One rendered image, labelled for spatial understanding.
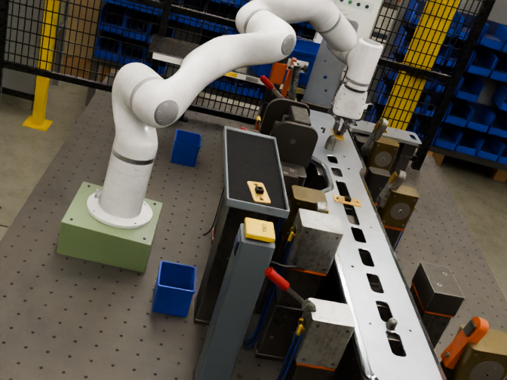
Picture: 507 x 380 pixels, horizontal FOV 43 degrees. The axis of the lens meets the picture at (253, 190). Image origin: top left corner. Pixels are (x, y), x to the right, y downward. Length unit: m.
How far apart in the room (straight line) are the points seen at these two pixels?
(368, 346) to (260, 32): 0.88
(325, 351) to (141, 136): 0.78
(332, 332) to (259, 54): 0.82
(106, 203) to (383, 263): 0.78
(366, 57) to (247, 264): 1.05
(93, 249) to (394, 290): 0.82
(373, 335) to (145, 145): 0.78
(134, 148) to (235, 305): 0.58
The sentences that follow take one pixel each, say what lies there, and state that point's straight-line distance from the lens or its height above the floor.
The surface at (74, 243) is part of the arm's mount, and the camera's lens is 1.85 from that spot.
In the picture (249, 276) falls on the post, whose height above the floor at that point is 1.06.
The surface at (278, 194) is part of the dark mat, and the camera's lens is 1.45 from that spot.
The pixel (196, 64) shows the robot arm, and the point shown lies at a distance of 1.75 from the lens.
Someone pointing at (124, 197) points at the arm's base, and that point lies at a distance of 1.83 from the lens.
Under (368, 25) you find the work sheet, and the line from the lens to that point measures 2.76.
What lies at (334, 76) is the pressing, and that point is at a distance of 2.50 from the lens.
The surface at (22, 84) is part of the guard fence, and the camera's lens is 4.03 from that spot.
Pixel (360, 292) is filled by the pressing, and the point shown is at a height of 1.00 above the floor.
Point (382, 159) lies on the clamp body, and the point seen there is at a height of 0.99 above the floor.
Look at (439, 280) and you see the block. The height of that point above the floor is 1.03.
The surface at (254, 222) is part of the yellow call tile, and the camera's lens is 1.32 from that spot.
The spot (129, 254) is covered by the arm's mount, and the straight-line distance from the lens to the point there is 1.83.
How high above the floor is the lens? 1.84
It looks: 28 degrees down
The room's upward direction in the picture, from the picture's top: 17 degrees clockwise
